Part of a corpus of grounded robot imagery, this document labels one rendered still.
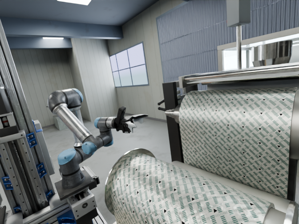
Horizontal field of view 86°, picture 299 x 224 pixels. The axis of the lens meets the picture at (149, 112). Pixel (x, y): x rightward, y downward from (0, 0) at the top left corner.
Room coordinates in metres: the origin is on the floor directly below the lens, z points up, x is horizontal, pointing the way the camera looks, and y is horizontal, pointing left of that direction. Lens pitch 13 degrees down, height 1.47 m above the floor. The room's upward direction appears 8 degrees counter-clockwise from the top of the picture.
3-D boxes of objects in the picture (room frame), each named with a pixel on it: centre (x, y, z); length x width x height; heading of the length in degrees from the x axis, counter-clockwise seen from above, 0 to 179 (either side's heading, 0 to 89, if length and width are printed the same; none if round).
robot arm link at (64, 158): (1.03, 0.60, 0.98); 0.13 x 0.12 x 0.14; 153
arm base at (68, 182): (1.02, 0.60, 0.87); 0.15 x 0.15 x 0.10
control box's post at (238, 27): (0.65, -0.38, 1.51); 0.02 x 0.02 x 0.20
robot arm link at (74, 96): (1.14, 0.54, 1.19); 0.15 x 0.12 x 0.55; 153
